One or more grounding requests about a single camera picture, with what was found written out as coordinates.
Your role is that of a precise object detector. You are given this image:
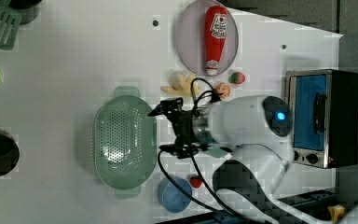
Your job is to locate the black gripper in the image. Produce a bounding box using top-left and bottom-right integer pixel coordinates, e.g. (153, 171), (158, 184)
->
(147, 97), (208, 159)

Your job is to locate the green plastic strainer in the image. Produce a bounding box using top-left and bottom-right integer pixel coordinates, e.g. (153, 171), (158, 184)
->
(93, 86), (157, 200)

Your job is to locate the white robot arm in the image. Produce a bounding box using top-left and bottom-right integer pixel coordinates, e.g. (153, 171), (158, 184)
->
(148, 95), (358, 224)

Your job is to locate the yellow toy banana peel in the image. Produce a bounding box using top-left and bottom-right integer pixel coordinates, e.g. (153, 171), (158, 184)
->
(160, 72), (200, 97)

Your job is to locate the small red strawberry toy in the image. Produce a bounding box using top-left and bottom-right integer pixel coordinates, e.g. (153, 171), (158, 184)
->
(189, 175), (202, 189)

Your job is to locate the orange slice toy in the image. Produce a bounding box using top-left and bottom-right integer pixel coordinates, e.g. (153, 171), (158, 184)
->
(215, 82), (231, 99)

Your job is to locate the blue plastic cup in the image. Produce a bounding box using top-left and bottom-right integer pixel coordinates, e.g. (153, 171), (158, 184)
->
(158, 178), (191, 213)

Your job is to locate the grey round plate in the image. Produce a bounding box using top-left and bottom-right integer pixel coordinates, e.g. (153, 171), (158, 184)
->
(175, 0), (239, 76)

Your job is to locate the red plush ketchup bottle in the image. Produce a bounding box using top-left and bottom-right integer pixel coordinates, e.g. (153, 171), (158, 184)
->
(204, 6), (227, 76)

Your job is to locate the silver toaster oven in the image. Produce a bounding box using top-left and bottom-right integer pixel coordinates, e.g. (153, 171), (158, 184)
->
(285, 69), (358, 169)

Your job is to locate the yellow object bottom right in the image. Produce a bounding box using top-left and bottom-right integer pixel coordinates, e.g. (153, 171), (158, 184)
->
(327, 204), (346, 222)

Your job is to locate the dark pot top left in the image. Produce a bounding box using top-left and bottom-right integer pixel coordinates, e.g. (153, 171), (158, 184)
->
(9, 0), (43, 25)

